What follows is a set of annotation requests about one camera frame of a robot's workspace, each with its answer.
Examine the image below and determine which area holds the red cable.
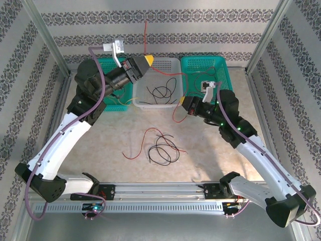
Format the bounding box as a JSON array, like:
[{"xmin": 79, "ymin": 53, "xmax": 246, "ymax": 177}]
[
  {"xmin": 144, "ymin": 21, "xmax": 189, "ymax": 124},
  {"xmin": 122, "ymin": 127, "xmax": 188, "ymax": 160}
]

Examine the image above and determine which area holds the black cable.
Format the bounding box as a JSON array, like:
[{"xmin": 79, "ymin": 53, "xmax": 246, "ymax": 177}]
[
  {"xmin": 147, "ymin": 134, "xmax": 181, "ymax": 167},
  {"xmin": 138, "ymin": 99, "xmax": 178, "ymax": 105},
  {"xmin": 192, "ymin": 69, "xmax": 218, "ymax": 94},
  {"xmin": 146, "ymin": 77, "xmax": 178, "ymax": 99}
]

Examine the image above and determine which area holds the white plastic basket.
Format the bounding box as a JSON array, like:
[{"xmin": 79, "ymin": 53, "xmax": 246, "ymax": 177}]
[{"xmin": 132, "ymin": 57, "xmax": 184, "ymax": 110}]

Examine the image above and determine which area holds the teal plastic basket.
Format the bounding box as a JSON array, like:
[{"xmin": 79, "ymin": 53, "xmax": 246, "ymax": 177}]
[
  {"xmin": 96, "ymin": 57, "xmax": 135, "ymax": 112},
  {"xmin": 180, "ymin": 55, "xmax": 235, "ymax": 110}
]

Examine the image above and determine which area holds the grey metal sheet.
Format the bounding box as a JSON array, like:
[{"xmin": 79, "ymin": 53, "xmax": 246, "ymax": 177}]
[{"xmin": 15, "ymin": 202, "xmax": 309, "ymax": 241}]

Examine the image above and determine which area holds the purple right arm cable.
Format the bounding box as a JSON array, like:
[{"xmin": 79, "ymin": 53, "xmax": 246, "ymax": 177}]
[{"xmin": 215, "ymin": 81, "xmax": 318, "ymax": 225}]

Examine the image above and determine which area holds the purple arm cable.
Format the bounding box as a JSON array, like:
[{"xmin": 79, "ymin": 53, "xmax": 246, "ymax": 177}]
[
  {"xmin": 215, "ymin": 81, "xmax": 318, "ymax": 225},
  {"xmin": 25, "ymin": 46, "xmax": 107, "ymax": 221}
]

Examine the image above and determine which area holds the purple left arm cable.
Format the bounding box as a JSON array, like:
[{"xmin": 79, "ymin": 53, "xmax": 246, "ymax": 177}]
[{"xmin": 25, "ymin": 46, "xmax": 107, "ymax": 221}]

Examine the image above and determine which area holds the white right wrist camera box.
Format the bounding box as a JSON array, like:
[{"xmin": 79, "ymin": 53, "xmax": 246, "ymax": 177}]
[{"xmin": 201, "ymin": 80, "xmax": 218, "ymax": 103}]

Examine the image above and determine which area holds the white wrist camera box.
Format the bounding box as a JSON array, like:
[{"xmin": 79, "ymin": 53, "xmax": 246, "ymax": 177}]
[
  {"xmin": 102, "ymin": 38, "xmax": 125, "ymax": 69},
  {"xmin": 201, "ymin": 80, "xmax": 218, "ymax": 103}
]

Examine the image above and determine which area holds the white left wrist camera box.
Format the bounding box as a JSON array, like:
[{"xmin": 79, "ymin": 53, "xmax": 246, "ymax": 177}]
[{"xmin": 102, "ymin": 38, "xmax": 125, "ymax": 69}]

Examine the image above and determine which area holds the aluminium side rail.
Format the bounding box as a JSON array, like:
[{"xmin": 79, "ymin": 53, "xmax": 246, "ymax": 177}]
[
  {"xmin": 245, "ymin": 70, "xmax": 288, "ymax": 183},
  {"xmin": 35, "ymin": 71, "xmax": 73, "ymax": 183}
]

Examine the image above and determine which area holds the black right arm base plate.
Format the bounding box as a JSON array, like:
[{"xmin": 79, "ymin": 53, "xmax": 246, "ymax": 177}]
[{"xmin": 203, "ymin": 182, "xmax": 250, "ymax": 201}]

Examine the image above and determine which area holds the aluminium frame post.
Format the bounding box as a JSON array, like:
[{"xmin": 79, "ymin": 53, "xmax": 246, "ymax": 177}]
[
  {"xmin": 245, "ymin": 0, "xmax": 293, "ymax": 75},
  {"xmin": 21, "ymin": 0, "xmax": 72, "ymax": 76}
]

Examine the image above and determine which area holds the aluminium mounting rail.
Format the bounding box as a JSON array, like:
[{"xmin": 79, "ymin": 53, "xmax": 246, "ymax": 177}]
[{"xmin": 25, "ymin": 181, "xmax": 294, "ymax": 201}]

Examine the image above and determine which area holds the slotted grey cable duct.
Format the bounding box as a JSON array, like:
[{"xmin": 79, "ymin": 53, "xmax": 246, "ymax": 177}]
[{"xmin": 34, "ymin": 202, "xmax": 226, "ymax": 214}]

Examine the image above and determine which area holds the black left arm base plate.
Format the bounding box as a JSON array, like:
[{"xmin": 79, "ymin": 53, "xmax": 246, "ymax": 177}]
[{"xmin": 70, "ymin": 184, "xmax": 116, "ymax": 201}]

